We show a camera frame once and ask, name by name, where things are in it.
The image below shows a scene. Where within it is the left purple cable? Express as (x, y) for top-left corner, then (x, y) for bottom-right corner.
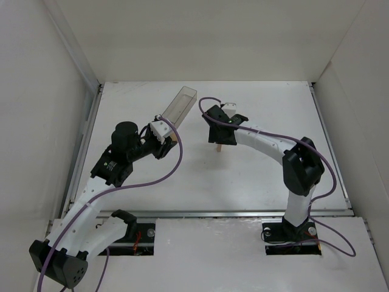
(36, 117), (184, 292)

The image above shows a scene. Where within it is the aluminium rail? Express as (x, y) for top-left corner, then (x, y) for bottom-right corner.
(58, 84), (104, 218)
(65, 208), (355, 219)

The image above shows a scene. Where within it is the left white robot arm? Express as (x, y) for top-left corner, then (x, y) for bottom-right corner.
(29, 116), (183, 291)

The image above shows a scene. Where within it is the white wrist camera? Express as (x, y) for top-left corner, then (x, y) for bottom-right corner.
(221, 103), (236, 117)
(150, 115), (173, 145)

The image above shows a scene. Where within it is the aluminium left rail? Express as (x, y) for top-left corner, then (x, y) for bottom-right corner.
(58, 84), (104, 218)

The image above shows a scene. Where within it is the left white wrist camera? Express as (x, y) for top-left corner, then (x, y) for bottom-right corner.
(150, 115), (173, 145)

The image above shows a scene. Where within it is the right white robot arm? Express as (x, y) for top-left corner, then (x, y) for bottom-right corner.
(202, 105), (324, 237)

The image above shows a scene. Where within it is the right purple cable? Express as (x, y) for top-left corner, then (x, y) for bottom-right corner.
(198, 97), (356, 257)

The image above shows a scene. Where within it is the aluminium front rail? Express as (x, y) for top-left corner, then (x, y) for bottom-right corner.
(65, 208), (355, 219)

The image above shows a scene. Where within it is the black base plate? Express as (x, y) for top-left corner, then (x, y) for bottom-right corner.
(261, 221), (322, 256)
(108, 223), (156, 256)

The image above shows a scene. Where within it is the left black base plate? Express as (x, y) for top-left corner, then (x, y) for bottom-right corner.
(108, 223), (156, 256)

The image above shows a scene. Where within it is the purple cable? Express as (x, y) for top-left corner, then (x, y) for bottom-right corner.
(198, 97), (356, 257)
(36, 117), (184, 292)

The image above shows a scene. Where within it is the clear plastic box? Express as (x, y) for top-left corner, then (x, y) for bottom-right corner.
(162, 86), (198, 128)

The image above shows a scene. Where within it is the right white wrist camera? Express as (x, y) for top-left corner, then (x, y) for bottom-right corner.
(221, 103), (236, 117)

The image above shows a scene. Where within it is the small light wood cube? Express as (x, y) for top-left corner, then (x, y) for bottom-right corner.
(170, 133), (178, 142)

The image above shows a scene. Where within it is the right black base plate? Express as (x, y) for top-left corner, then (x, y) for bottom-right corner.
(261, 221), (322, 256)

